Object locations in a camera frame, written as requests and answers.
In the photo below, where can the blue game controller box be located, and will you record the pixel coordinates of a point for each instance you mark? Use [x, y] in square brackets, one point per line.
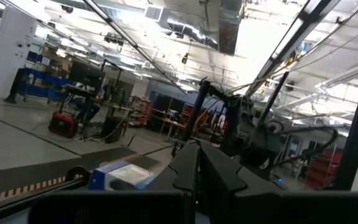
[126, 175]

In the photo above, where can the silver ceiling air duct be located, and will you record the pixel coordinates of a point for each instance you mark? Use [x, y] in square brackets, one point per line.
[197, 25]

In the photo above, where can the blue shelf rack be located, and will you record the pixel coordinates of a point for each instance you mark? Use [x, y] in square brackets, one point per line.
[42, 84]

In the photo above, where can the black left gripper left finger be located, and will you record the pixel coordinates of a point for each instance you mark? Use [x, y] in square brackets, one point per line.
[154, 205]

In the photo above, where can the black computer monitor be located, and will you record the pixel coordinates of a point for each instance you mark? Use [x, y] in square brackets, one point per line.
[87, 76]

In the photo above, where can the white pillar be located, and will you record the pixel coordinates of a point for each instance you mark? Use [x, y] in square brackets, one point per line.
[8, 53]

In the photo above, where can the overhead LED light bar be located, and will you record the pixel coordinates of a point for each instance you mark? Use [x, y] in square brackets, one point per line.
[291, 34]

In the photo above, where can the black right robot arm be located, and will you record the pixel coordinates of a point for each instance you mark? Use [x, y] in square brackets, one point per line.
[259, 140]

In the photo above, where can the red portable generator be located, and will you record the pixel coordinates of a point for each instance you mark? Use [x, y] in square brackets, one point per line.
[62, 124]

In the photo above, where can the black box on floor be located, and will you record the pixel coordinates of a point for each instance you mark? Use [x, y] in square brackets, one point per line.
[112, 129]

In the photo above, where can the hazard-striped black floor mat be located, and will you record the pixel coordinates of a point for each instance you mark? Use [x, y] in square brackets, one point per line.
[57, 169]

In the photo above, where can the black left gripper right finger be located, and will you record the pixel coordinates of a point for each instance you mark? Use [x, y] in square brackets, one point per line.
[259, 205]

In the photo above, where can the red shelving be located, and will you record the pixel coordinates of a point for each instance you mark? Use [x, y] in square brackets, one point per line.
[322, 169]

